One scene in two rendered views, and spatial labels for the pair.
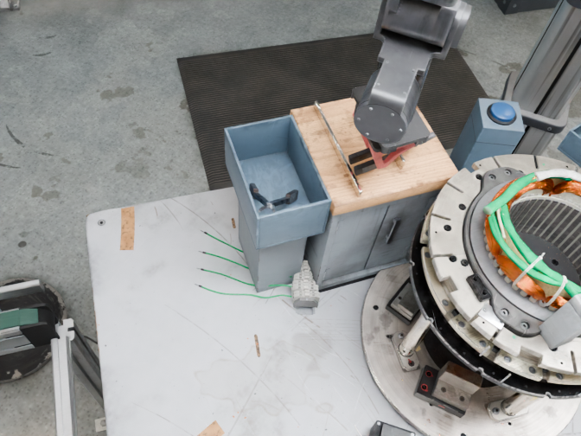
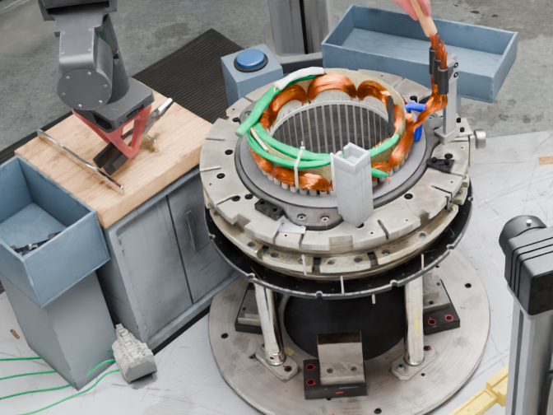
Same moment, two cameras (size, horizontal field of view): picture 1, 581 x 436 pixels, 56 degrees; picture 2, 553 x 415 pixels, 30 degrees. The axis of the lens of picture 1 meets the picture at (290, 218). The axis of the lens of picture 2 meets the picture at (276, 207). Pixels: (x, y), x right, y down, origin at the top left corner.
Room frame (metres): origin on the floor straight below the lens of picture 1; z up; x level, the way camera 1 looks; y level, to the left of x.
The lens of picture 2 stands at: (-0.50, -0.05, 1.89)
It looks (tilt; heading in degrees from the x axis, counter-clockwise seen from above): 43 degrees down; 346
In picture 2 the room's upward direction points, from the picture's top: 8 degrees counter-clockwise
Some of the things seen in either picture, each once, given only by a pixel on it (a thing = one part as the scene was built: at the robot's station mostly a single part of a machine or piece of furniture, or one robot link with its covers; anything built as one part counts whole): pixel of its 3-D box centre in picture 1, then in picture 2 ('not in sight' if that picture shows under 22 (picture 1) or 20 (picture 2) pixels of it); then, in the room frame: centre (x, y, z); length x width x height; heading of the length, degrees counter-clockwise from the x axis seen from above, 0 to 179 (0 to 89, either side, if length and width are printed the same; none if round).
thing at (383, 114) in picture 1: (405, 67); (83, 31); (0.46, -0.10, 1.30); 0.11 x 0.09 x 0.12; 165
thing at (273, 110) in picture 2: (533, 189); (286, 103); (0.47, -0.31, 1.12); 0.06 x 0.02 x 0.04; 119
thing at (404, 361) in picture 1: (405, 350); (276, 360); (0.35, -0.22, 0.81); 0.07 x 0.03 x 0.01; 21
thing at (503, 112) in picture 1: (502, 111); (250, 58); (0.70, -0.33, 1.04); 0.04 x 0.04 x 0.01
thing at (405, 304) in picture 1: (410, 299); (257, 305); (0.43, -0.22, 0.83); 0.05 x 0.04 x 0.02; 147
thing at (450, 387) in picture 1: (456, 386); (341, 358); (0.29, -0.29, 0.85); 0.06 x 0.04 x 0.05; 71
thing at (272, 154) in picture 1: (271, 217); (49, 283); (0.50, 0.03, 0.92); 0.17 x 0.11 x 0.28; 25
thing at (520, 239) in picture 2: not in sight; (537, 258); (-0.09, -0.32, 1.37); 0.06 x 0.04 x 0.04; 177
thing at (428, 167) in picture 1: (372, 146); (119, 147); (0.57, -0.11, 1.05); 0.20 x 0.19 x 0.02; 115
